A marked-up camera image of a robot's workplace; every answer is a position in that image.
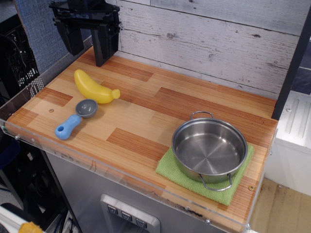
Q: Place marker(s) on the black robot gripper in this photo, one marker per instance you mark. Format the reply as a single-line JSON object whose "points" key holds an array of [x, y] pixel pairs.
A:
{"points": [[97, 15]]}

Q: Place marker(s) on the stainless steel pot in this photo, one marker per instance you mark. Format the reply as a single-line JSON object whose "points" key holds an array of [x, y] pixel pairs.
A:
{"points": [[209, 150]]}

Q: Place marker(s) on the yellow toy banana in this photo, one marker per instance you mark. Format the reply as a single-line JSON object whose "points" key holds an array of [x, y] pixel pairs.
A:
{"points": [[92, 90]]}

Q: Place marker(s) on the blue grey toy scoop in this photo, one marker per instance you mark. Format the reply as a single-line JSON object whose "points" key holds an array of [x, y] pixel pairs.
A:
{"points": [[84, 109]]}

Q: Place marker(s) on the black crate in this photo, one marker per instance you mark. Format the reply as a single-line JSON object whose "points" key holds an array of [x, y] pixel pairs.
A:
{"points": [[18, 67]]}

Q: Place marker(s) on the green cloth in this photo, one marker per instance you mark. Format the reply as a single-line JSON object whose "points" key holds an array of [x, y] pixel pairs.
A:
{"points": [[222, 192]]}

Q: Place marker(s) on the silver button control panel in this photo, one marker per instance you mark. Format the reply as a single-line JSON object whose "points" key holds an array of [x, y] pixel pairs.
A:
{"points": [[120, 216]]}

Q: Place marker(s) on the white ribbed cabinet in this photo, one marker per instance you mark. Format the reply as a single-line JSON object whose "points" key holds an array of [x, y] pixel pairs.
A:
{"points": [[289, 162]]}

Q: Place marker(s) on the dark left vertical post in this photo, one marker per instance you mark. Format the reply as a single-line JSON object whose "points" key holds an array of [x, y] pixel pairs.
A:
{"points": [[101, 48]]}

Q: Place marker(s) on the dark vertical post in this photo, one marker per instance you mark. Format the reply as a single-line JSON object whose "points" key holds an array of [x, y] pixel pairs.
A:
{"points": [[101, 48], [293, 68]]}

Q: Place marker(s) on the clear acrylic guard rail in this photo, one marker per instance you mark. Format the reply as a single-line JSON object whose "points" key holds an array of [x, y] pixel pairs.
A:
{"points": [[116, 152]]}

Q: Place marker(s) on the dark right vertical post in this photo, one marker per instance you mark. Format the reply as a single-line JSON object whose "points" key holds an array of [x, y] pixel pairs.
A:
{"points": [[293, 68]]}

